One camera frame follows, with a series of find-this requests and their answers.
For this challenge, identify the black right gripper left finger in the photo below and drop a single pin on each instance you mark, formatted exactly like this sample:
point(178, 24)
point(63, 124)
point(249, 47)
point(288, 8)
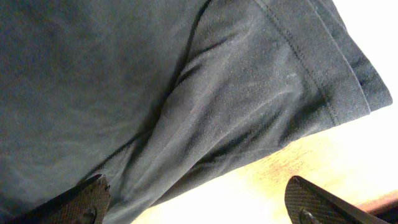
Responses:
point(87, 202)

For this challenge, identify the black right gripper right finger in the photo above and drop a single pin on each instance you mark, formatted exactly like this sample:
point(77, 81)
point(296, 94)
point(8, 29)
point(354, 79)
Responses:
point(308, 203)

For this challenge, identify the dark green t-shirt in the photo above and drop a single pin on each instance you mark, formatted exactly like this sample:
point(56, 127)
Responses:
point(163, 96)

